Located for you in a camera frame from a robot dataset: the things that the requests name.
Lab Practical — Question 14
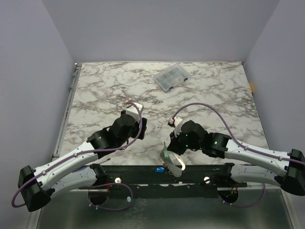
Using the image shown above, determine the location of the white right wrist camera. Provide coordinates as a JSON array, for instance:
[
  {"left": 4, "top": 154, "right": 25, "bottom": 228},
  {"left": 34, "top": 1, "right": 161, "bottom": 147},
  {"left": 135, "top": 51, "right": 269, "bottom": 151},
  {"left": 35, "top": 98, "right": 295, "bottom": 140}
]
[{"left": 168, "top": 116, "right": 183, "bottom": 137}]

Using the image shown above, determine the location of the aluminium extrusion frame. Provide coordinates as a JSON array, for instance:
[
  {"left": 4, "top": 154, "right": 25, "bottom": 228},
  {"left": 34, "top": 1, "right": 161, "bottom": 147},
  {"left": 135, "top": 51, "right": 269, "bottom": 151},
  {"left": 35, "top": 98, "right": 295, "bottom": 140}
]
[{"left": 27, "top": 63, "right": 82, "bottom": 229}]

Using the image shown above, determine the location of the clear plastic organizer box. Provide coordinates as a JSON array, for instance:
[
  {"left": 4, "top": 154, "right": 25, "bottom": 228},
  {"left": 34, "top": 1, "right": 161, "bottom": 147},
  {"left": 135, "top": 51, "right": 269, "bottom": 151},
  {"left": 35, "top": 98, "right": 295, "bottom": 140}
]
[{"left": 153, "top": 63, "right": 190, "bottom": 93}]

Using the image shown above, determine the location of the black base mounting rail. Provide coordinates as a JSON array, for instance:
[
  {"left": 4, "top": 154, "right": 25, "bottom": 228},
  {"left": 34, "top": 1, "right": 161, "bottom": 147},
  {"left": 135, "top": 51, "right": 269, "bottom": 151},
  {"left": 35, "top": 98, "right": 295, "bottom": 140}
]
[{"left": 84, "top": 163, "right": 247, "bottom": 201}]

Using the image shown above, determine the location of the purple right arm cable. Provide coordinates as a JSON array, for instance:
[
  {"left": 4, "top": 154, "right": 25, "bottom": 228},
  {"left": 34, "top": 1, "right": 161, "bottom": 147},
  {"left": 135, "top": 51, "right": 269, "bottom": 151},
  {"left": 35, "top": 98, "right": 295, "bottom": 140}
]
[{"left": 173, "top": 102, "right": 305, "bottom": 165}]

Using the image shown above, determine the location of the clear plastic bag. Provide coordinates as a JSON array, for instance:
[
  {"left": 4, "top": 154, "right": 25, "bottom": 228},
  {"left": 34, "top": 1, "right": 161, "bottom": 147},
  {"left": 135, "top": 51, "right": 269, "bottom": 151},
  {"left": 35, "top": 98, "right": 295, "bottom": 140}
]
[{"left": 159, "top": 142, "right": 186, "bottom": 177}]

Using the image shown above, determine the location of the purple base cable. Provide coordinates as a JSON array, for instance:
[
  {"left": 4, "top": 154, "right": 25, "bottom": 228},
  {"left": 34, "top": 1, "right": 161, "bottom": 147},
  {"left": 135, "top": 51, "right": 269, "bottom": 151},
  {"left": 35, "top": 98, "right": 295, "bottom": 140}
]
[
  {"left": 221, "top": 183, "right": 266, "bottom": 208},
  {"left": 88, "top": 182, "right": 133, "bottom": 211}
]

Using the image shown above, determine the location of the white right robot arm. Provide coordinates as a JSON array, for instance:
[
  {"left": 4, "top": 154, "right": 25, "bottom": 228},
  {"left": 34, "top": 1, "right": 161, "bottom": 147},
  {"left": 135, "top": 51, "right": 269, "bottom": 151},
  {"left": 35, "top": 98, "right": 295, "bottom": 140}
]
[{"left": 167, "top": 117, "right": 305, "bottom": 196}]

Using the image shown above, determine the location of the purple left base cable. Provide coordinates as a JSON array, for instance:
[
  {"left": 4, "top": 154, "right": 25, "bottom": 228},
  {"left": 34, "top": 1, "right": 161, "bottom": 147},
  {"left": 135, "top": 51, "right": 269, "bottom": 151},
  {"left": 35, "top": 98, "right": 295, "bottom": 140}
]
[{"left": 88, "top": 182, "right": 133, "bottom": 211}]

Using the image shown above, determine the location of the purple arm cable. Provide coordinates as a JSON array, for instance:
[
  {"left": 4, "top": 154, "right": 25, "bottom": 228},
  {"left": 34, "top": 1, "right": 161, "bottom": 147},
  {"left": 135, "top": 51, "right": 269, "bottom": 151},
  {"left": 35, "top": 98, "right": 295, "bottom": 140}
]
[
  {"left": 173, "top": 102, "right": 305, "bottom": 165},
  {"left": 10, "top": 103, "right": 143, "bottom": 208}
]

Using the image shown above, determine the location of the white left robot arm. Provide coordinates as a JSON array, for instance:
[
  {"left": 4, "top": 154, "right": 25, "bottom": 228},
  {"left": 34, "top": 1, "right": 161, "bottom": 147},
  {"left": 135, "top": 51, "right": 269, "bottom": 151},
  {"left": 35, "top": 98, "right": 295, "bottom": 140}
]
[{"left": 18, "top": 111, "right": 147, "bottom": 212}]

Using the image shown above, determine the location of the green key tag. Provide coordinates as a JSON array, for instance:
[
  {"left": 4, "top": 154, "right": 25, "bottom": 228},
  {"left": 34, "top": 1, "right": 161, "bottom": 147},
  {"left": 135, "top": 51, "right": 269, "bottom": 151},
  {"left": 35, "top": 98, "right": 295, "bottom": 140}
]
[{"left": 163, "top": 148, "right": 169, "bottom": 158}]

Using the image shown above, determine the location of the blue key tag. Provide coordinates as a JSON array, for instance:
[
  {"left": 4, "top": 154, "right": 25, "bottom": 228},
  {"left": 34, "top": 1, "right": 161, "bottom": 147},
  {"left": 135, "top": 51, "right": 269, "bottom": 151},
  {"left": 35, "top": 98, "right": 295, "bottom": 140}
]
[{"left": 154, "top": 167, "right": 165, "bottom": 173}]

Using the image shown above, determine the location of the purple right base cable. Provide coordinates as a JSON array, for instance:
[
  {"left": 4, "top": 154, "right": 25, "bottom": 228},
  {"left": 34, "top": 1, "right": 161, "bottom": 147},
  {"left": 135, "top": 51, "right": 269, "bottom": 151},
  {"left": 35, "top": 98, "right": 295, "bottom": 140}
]
[{"left": 221, "top": 183, "right": 266, "bottom": 208}]

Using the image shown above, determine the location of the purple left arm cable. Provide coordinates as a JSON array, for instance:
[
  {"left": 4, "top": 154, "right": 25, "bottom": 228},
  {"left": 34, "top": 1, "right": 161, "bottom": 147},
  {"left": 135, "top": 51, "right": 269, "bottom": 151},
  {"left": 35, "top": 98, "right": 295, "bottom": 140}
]
[{"left": 10, "top": 103, "right": 143, "bottom": 208}]

